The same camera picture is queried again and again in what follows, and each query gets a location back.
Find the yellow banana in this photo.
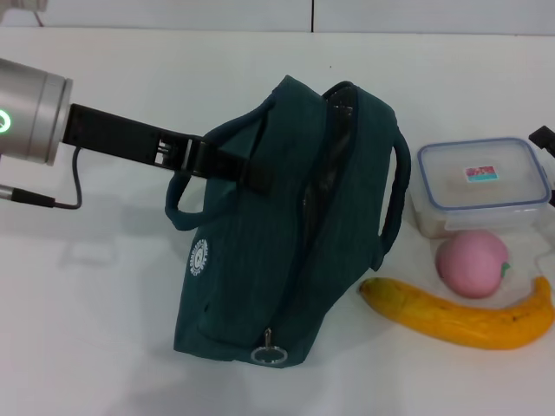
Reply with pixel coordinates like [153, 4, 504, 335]
[357, 276, 555, 351]

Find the pink toy peach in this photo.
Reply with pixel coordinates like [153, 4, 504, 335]
[435, 231, 512, 299]

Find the clear lunch box blue lid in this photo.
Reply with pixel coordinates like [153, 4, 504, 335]
[409, 137, 552, 240]

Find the left arm cable with connector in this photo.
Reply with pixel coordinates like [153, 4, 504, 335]
[0, 146, 83, 211]

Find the dark teal insulated lunch bag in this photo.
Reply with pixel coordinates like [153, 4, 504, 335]
[164, 74, 412, 370]

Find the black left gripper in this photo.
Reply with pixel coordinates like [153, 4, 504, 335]
[60, 102, 273, 196]

